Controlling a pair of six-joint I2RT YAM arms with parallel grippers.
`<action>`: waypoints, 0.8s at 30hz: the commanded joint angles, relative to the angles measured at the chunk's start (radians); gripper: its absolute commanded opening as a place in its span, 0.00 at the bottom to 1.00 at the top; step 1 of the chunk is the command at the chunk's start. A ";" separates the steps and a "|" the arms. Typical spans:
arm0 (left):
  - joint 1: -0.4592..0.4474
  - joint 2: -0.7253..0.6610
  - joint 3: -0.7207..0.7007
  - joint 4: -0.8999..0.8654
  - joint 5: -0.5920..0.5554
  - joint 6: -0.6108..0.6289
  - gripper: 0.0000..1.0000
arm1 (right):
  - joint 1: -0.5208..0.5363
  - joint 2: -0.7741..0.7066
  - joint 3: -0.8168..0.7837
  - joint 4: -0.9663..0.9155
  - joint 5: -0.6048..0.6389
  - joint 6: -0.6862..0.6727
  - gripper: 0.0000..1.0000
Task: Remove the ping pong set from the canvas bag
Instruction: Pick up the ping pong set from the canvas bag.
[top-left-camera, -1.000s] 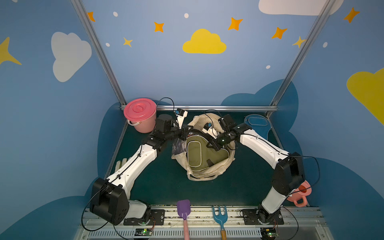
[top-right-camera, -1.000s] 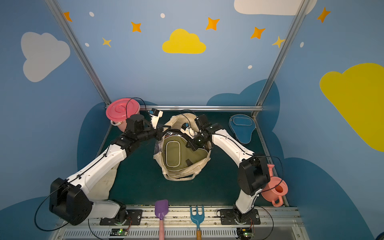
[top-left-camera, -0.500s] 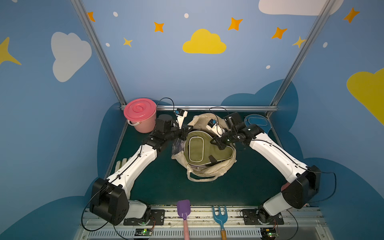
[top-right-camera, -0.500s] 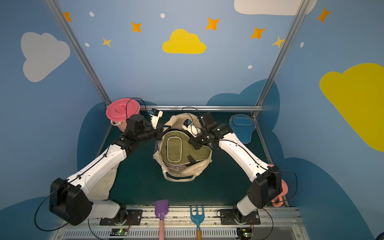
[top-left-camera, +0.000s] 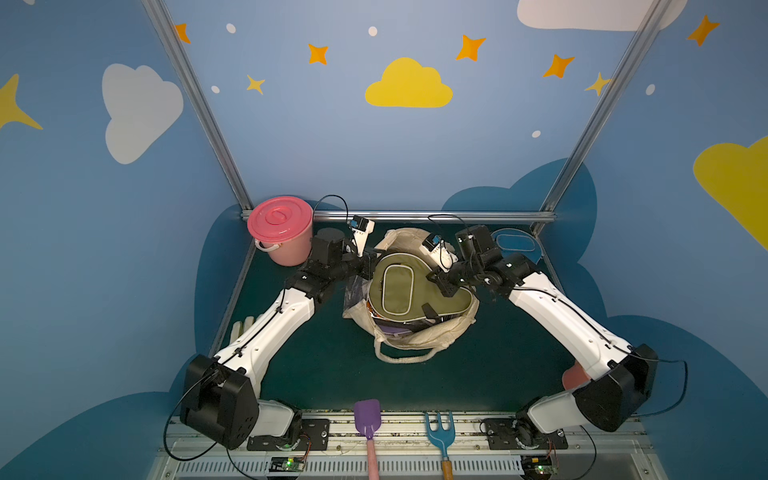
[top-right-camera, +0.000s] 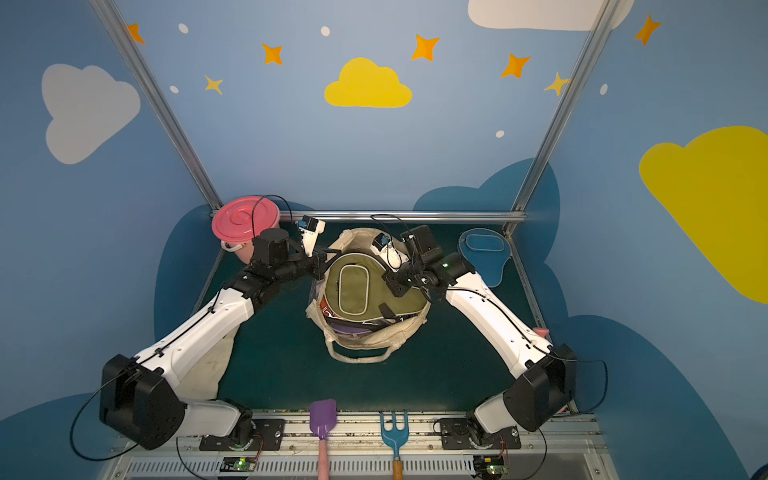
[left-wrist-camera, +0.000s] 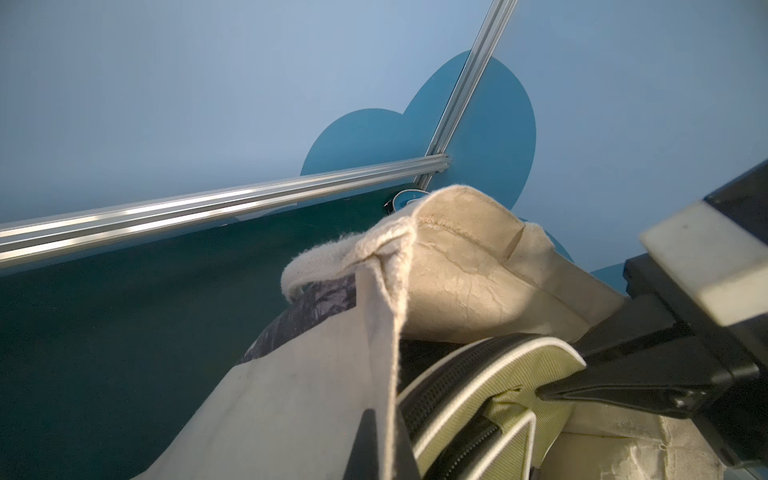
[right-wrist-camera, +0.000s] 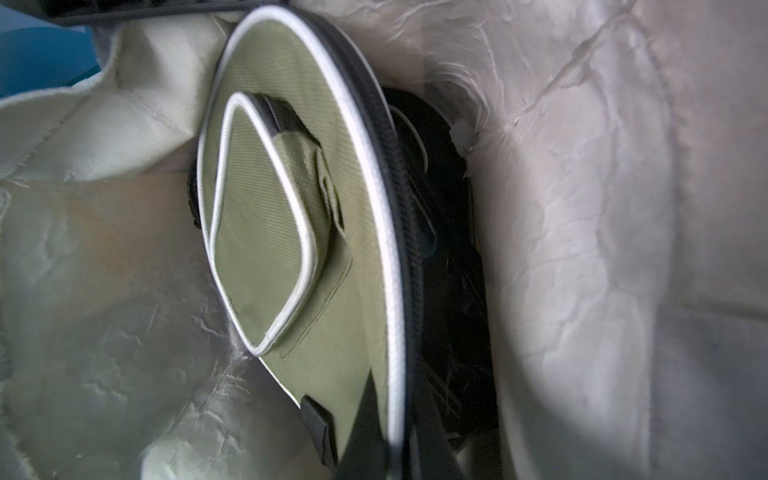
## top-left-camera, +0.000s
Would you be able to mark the olive green paddle case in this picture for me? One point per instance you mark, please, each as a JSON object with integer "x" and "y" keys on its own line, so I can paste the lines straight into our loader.
{"x": 401, "y": 292}

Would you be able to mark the purple toy shovel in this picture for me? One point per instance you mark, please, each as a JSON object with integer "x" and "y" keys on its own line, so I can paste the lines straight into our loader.
{"x": 367, "y": 418}

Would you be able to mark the pink watering can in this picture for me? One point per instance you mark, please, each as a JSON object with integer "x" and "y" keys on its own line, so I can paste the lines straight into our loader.
{"x": 575, "y": 377}

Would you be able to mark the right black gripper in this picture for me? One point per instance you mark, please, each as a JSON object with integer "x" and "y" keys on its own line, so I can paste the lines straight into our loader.
{"x": 441, "y": 280}

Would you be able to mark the teal toy garden fork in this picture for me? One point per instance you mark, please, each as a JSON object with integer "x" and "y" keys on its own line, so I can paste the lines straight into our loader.
{"x": 442, "y": 436}

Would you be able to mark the aluminium front rail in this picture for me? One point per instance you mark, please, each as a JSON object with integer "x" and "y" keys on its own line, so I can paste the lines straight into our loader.
{"x": 404, "y": 452}

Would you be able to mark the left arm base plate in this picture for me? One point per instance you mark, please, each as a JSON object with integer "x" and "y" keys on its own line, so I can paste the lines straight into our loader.
{"x": 312, "y": 433}

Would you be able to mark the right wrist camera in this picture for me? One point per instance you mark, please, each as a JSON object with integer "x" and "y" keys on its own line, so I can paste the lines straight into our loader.
{"x": 439, "y": 251}

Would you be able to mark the blue paddle case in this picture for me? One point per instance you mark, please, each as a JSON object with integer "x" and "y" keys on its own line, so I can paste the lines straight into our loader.
{"x": 512, "y": 240}

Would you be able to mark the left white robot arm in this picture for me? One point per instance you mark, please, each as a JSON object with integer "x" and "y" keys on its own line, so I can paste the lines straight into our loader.
{"x": 222, "y": 398}

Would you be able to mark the purple paddle case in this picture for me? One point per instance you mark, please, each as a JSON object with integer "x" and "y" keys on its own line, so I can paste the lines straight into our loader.
{"x": 395, "y": 330}

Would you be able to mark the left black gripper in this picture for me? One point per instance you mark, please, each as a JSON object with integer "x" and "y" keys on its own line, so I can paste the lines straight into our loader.
{"x": 365, "y": 264}

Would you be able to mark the pink bucket with lid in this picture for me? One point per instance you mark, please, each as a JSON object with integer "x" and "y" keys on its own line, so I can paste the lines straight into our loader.
{"x": 282, "y": 228}

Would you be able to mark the beige canvas tote bag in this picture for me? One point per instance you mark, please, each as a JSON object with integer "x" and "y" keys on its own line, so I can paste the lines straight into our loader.
{"x": 428, "y": 338}

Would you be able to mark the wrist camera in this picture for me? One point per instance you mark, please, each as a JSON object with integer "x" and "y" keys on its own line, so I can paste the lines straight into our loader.
{"x": 361, "y": 228}
{"x": 439, "y": 251}

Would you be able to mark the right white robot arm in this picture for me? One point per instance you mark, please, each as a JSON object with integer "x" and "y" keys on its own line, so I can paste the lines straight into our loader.
{"x": 620, "y": 376}

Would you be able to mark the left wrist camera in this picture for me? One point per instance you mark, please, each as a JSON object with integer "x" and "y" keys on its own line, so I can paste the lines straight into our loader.
{"x": 361, "y": 228}

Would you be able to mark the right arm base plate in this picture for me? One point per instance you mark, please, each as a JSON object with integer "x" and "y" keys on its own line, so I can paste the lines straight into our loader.
{"x": 508, "y": 433}

